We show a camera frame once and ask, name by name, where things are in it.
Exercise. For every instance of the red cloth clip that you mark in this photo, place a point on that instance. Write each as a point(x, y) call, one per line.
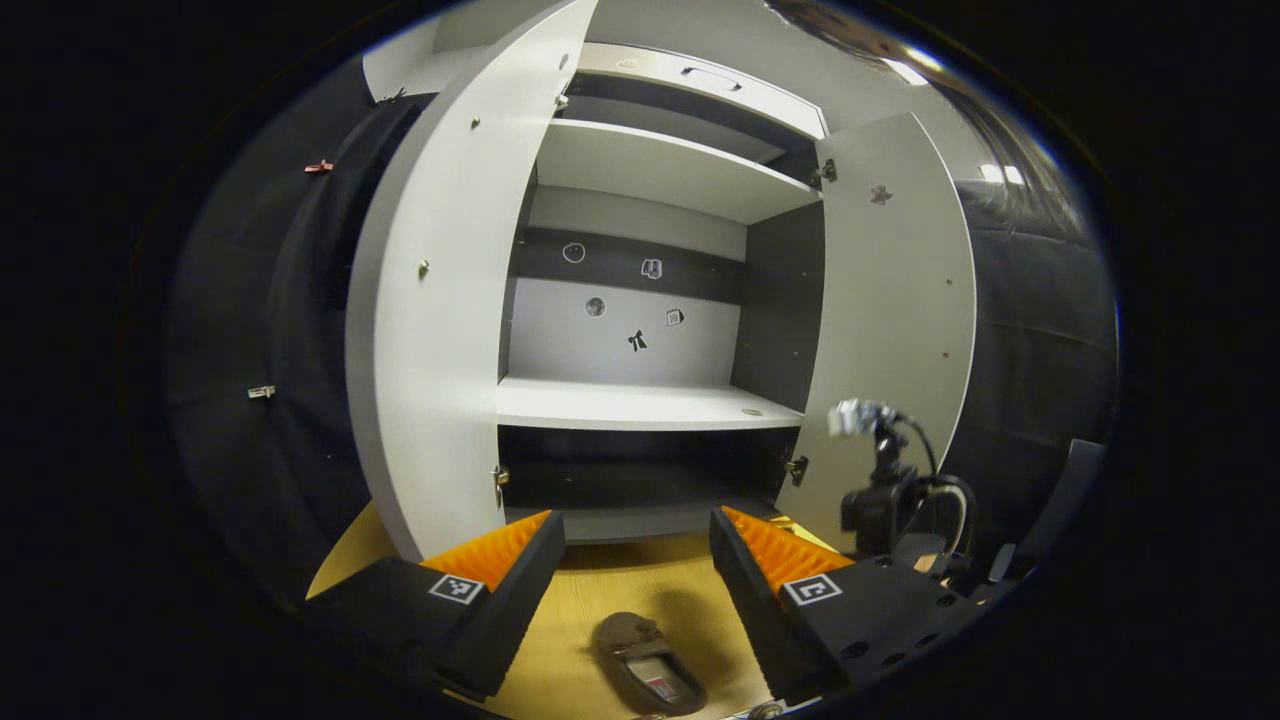
point(318, 166)

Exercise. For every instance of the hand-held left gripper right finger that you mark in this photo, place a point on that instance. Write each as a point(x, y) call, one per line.
point(755, 600)

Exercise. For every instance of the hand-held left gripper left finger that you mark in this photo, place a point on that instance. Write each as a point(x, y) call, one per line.
point(515, 610)

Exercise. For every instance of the ceiling light panel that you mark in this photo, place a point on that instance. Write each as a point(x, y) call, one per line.
point(908, 68)

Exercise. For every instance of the white shoe cabinet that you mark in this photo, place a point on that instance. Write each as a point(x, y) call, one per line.
point(560, 340)

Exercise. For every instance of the small ceiling light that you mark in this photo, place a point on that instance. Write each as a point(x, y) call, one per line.
point(1000, 174)

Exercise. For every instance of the white cabinet door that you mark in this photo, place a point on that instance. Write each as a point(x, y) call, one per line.
point(890, 300)
point(440, 300)

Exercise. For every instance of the brown fuzzy shoe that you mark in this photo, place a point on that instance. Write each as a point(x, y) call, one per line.
point(640, 650)

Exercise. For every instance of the white cabinet shelf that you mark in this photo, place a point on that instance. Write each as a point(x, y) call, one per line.
point(660, 170)
point(640, 405)

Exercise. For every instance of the dark cloth clip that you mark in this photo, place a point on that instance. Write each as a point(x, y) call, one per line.
point(390, 97)

